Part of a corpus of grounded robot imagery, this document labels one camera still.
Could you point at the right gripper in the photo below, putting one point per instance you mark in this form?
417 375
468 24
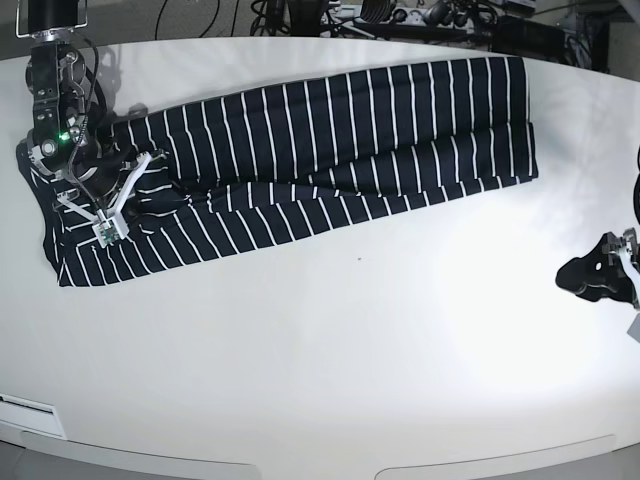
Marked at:
96 165

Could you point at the navy white-striped T-shirt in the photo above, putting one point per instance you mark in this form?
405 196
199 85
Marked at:
281 163

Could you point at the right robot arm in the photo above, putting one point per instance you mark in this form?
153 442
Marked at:
68 110

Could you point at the white label plate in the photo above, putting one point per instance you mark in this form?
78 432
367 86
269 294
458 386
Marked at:
31 416

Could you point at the white power strip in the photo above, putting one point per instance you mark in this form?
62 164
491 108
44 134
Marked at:
400 20

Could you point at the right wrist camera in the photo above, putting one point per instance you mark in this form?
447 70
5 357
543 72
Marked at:
110 229

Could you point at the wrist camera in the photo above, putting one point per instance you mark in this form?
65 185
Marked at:
634 329
110 229

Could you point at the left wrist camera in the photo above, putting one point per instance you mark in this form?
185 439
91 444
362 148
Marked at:
634 329

